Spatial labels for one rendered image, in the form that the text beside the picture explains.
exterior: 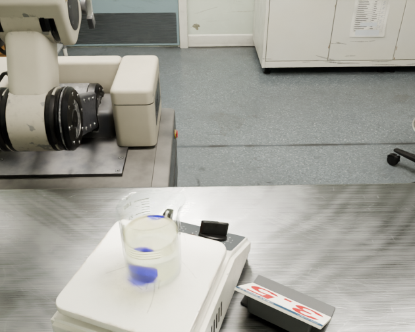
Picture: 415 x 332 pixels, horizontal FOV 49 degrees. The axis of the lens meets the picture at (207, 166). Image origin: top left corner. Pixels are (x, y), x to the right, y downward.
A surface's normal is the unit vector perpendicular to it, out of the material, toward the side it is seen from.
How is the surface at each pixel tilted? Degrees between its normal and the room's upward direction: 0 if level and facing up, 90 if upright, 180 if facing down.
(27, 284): 0
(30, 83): 64
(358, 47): 90
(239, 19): 90
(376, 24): 88
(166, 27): 90
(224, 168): 0
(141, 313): 0
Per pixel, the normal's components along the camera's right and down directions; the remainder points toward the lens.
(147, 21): 0.02, 0.56
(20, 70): 0.02, 0.14
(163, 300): 0.00, -0.83
